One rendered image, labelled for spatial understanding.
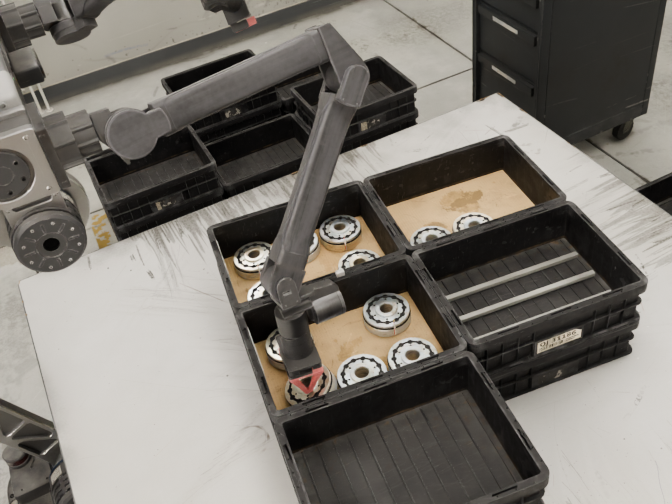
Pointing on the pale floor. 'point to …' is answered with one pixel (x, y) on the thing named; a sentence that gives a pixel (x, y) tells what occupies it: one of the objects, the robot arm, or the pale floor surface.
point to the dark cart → (568, 60)
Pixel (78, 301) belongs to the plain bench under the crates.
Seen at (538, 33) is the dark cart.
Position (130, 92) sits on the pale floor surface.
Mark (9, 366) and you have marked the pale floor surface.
